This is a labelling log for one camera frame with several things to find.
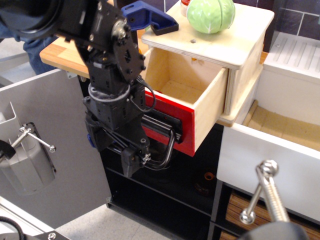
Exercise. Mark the silver clamp screw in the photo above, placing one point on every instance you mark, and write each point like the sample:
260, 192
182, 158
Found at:
27, 132
266, 171

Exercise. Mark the brown round object on shelf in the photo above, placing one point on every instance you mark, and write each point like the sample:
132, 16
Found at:
205, 183

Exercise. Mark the red front wooden drawer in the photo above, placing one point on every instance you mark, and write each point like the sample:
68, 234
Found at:
192, 91

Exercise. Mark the blue black bar clamp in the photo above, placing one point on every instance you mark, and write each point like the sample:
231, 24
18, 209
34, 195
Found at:
141, 15

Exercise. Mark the grey cabinet door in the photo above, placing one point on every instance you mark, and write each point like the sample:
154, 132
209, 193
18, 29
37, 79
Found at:
54, 103

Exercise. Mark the black cabinet frame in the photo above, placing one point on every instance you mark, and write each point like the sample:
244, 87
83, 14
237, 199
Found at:
169, 200

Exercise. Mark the small red capped jar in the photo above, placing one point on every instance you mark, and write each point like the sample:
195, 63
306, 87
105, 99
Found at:
184, 7

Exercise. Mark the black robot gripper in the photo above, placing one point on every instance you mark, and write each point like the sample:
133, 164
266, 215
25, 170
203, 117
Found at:
119, 123

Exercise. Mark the green toy cabbage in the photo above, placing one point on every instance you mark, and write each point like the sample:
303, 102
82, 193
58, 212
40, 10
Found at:
211, 16

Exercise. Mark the white sink basin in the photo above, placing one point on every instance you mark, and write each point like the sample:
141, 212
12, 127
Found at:
280, 122

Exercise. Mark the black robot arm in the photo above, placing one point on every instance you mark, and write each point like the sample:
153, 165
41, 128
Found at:
116, 99

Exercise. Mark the silver clamp screw left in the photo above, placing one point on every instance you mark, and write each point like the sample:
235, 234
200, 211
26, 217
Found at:
27, 132

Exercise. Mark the light plywood box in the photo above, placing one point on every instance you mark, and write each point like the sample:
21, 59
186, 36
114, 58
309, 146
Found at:
189, 54

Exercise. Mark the person leg in jeans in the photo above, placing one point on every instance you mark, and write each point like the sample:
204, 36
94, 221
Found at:
32, 47

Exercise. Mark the silver clamp screw right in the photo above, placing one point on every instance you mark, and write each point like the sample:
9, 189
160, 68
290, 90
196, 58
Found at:
266, 171

